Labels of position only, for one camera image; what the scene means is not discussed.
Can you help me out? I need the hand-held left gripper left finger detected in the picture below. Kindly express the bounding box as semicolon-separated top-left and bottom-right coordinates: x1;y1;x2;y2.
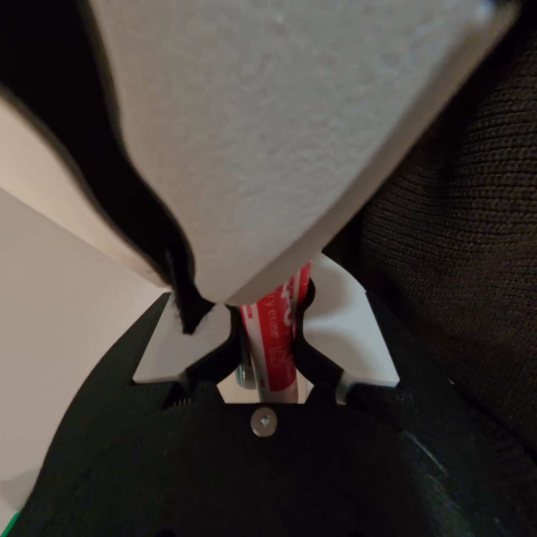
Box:
133;294;242;384

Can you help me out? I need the person's black sweater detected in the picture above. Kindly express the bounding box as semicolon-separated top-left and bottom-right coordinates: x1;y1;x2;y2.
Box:
327;25;537;454

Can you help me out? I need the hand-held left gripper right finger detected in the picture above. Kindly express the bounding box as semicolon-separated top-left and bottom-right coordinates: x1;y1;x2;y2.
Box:
292;252;400;404

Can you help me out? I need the black dry erase marker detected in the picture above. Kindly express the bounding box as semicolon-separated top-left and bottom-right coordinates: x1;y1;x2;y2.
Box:
237;308;257;392

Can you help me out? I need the black fuzzy tie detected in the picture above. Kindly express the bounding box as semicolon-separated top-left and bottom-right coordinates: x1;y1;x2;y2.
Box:
170;289;215;336

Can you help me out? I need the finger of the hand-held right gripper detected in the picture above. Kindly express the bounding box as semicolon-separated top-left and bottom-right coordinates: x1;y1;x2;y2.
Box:
86;0;523;306
0;80;185;294

